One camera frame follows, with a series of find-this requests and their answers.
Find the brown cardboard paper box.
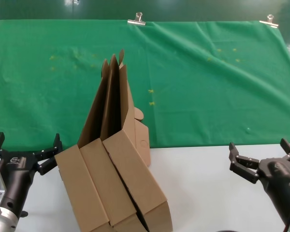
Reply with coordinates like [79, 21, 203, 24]
[79, 53, 138, 228]
[54, 58, 112, 232]
[102, 49, 173, 232]

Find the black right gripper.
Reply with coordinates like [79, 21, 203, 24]
[229, 138, 290, 225]

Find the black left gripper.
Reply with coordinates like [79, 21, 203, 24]
[0, 131, 63, 215]

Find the silver binder clip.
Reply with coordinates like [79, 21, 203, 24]
[127, 12, 147, 26]
[259, 14, 279, 28]

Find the green table cloth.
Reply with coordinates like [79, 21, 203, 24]
[0, 18, 290, 155]

